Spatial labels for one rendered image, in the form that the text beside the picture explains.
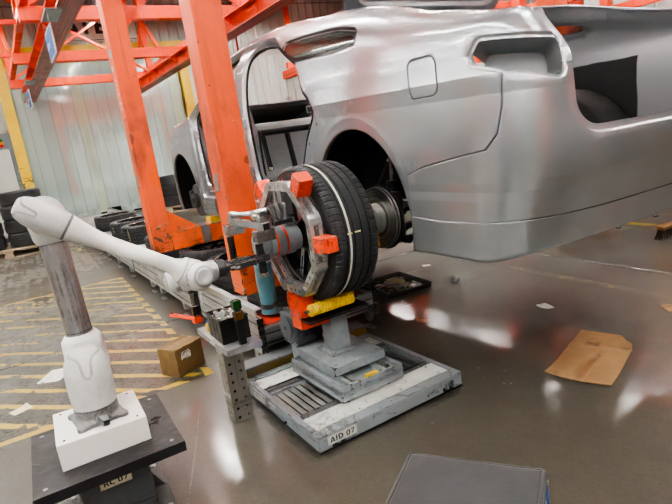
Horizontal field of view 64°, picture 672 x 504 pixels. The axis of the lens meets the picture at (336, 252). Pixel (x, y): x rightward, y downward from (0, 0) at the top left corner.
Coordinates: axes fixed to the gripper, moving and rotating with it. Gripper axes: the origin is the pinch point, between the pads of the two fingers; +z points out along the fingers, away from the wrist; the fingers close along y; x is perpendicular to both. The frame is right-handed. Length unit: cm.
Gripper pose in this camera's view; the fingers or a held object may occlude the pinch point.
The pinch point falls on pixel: (260, 257)
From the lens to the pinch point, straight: 232.5
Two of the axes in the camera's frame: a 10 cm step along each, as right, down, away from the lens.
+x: -1.4, -9.7, -2.2
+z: 8.4, -2.3, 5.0
